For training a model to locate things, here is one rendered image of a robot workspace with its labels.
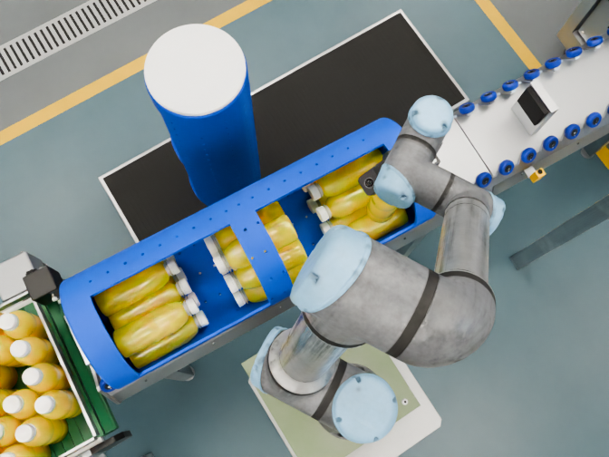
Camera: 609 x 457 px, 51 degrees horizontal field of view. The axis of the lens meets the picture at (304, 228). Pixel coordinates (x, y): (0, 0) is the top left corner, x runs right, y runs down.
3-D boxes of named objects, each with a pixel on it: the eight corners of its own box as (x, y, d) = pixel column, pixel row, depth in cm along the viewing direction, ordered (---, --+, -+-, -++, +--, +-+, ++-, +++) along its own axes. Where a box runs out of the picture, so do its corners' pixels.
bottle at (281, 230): (282, 210, 153) (213, 247, 151) (289, 216, 147) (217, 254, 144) (294, 235, 156) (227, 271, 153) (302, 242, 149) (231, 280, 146)
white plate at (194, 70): (231, 13, 179) (231, 15, 180) (133, 36, 176) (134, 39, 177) (256, 100, 172) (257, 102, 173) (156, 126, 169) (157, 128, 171)
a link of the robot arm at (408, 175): (433, 212, 106) (459, 158, 109) (374, 181, 107) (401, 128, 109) (420, 224, 114) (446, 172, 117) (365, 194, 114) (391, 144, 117)
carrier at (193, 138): (250, 137, 264) (183, 154, 262) (232, 14, 180) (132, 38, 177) (268, 199, 258) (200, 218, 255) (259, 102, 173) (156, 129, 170)
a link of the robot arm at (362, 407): (370, 449, 120) (383, 460, 106) (306, 414, 120) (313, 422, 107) (398, 390, 122) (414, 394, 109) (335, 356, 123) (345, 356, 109)
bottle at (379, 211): (385, 192, 162) (397, 166, 144) (398, 216, 161) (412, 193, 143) (361, 204, 161) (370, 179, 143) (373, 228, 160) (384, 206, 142)
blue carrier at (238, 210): (420, 224, 175) (452, 207, 147) (128, 384, 162) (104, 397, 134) (369, 134, 177) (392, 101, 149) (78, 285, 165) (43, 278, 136)
